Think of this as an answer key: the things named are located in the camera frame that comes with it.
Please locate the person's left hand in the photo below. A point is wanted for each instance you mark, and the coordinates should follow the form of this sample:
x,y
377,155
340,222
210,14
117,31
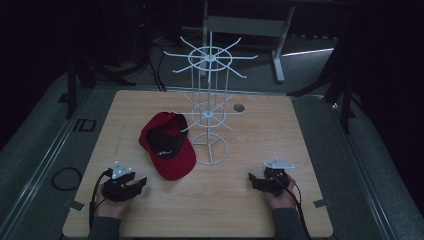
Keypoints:
x,y
110,209

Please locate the black metal stand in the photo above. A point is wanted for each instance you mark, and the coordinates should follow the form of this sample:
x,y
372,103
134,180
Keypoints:
x,y
71,93
346,100

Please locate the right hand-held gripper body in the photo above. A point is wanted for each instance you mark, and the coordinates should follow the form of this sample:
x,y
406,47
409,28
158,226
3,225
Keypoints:
x,y
276,181

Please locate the grey round table grommet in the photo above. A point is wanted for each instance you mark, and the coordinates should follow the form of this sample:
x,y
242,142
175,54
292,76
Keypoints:
x,y
238,107

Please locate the person's right hand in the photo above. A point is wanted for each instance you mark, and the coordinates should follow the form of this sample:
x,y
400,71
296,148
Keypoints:
x,y
283,201

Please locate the grey metal floor rail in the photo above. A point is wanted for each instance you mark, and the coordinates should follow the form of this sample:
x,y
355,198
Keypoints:
x,y
43,163
363,166

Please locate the white metal desk frame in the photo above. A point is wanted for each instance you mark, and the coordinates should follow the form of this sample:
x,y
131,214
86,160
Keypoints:
x,y
246,26

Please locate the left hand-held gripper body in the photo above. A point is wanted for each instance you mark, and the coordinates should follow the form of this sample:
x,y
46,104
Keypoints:
x,y
115,190

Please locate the grey tape strip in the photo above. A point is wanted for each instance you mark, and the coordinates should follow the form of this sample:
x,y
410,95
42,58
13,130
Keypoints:
x,y
322,203
76,205

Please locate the red and black baseball cap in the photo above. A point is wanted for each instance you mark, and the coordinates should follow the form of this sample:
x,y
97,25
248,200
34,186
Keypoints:
x,y
176,166

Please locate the black rectangular floor bracket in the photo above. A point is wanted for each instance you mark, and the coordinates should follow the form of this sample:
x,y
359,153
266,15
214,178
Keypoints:
x,y
77,125

